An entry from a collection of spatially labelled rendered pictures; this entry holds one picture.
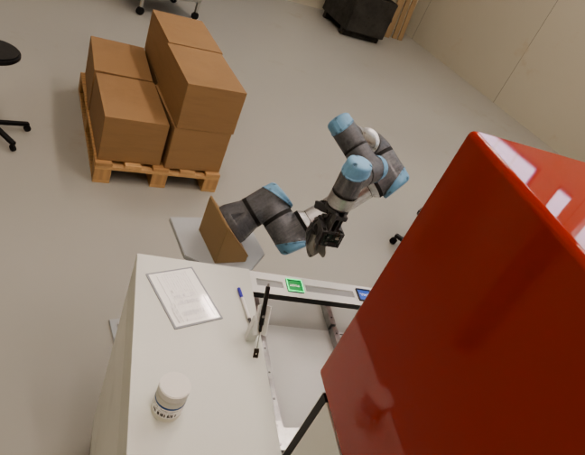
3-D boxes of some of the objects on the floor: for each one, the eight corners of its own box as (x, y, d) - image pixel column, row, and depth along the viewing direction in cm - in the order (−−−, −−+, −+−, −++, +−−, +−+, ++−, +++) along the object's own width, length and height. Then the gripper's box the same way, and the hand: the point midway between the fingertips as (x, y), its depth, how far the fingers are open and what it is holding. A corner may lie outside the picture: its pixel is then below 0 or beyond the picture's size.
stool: (31, 117, 361) (38, 39, 330) (31, 154, 331) (39, 71, 300) (-52, 106, 338) (-52, 21, 307) (-60, 144, 308) (-61, 54, 277)
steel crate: (354, 23, 935) (370, -16, 898) (382, 47, 873) (401, 6, 836) (317, 13, 893) (332, -29, 856) (343, 37, 831) (362, -6, 793)
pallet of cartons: (177, 101, 457) (199, 15, 416) (227, 192, 377) (262, 97, 335) (63, 87, 408) (76, -12, 366) (94, 189, 327) (115, 77, 285)
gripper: (328, 213, 146) (300, 268, 158) (357, 218, 150) (327, 273, 161) (320, 195, 153) (294, 249, 165) (348, 200, 156) (320, 254, 168)
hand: (311, 251), depth 164 cm, fingers closed
